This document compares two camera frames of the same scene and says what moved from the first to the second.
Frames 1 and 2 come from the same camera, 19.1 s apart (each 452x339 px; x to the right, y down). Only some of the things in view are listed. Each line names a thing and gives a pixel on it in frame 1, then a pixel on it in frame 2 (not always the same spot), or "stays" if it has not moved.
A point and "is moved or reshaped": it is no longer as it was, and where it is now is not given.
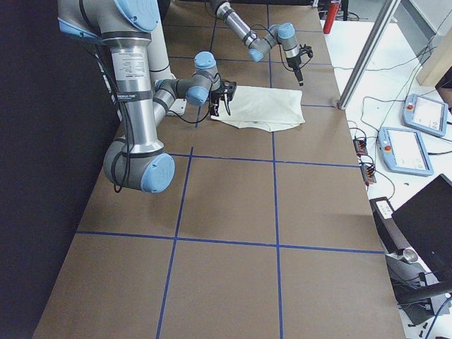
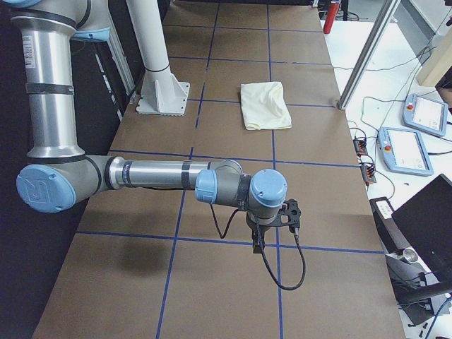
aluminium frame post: x=369 y=54 stays
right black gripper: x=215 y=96 to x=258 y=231
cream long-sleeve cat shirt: x=267 y=109 is moved or reshaped
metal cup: x=408 y=256 stays
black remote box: x=392 y=237 stays
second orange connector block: x=367 y=171 stays
